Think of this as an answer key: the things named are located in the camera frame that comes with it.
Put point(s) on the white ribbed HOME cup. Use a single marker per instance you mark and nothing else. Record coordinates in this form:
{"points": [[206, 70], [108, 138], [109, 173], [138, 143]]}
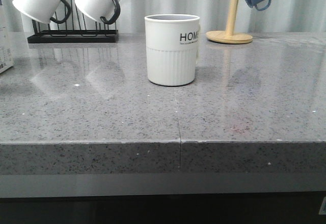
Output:
{"points": [[172, 47]]}

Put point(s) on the blue white milk carton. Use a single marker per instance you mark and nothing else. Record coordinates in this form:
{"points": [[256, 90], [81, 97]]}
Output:
{"points": [[5, 51]]}

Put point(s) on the wooden mug tree stand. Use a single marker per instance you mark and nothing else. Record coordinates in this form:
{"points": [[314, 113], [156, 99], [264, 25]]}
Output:
{"points": [[229, 36]]}

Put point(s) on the white pleated curtain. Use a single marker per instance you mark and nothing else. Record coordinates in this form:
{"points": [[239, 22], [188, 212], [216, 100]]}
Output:
{"points": [[281, 16]]}

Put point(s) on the black wire mug rack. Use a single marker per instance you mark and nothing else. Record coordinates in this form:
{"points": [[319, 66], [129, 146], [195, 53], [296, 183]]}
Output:
{"points": [[77, 29]]}

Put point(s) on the white enamel mug black handle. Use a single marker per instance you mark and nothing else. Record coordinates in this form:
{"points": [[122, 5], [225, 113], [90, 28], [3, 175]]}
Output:
{"points": [[42, 10]]}

